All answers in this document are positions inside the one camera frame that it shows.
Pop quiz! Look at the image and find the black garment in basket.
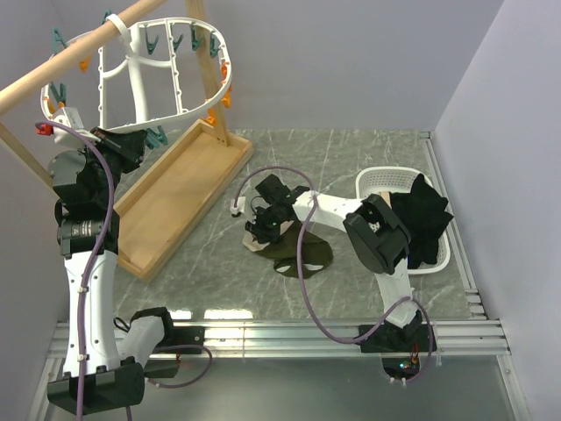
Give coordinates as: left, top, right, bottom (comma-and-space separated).
391, 174, 453, 269

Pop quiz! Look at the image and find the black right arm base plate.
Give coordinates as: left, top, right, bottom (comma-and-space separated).
354, 323, 437, 353

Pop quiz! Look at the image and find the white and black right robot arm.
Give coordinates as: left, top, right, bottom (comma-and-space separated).
231, 174, 423, 351

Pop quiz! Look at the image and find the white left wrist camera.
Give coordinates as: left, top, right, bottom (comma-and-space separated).
35, 107, 101, 150

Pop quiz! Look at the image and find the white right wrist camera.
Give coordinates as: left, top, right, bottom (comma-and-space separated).
230, 196, 253, 219

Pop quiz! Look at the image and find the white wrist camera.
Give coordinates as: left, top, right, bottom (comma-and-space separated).
35, 107, 101, 150
230, 196, 253, 219

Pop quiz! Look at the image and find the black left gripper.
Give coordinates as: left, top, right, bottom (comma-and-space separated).
77, 126, 146, 206

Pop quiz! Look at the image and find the white plastic clip hanger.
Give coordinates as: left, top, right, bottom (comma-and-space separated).
39, 16, 233, 135

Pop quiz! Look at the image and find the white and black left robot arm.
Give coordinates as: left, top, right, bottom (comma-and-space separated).
36, 122, 177, 419

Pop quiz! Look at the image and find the teal clothes peg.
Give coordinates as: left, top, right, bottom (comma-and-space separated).
102, 10, 113, 24
144, 30, 160, 55
51, 27, 67, 54
172, 34, 184, 52
151, 125, 168, 145
49, 82, 67, 107
146, 132, 160, 150
209, 32, 220, 59
189, 23, 204, 52

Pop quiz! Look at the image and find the wooden drying rack stand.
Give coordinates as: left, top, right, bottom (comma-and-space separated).
1, 1, 253, 281

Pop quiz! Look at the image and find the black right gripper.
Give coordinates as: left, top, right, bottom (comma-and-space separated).
245, 204, 284, 246

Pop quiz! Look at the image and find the olive green underwear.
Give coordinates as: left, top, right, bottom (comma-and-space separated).
242, 218, 335, 281

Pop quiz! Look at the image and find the white plastic laundry basket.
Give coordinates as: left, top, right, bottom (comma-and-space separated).
355, 167, 453, 275

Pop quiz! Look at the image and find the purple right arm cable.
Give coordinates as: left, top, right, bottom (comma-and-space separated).
234, 166, 435, 387

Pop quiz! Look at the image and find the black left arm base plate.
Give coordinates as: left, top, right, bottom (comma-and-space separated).
170, 325, 205, 355

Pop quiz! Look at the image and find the beige garment in basket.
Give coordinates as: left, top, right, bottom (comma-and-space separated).
378, 191, 392, 207

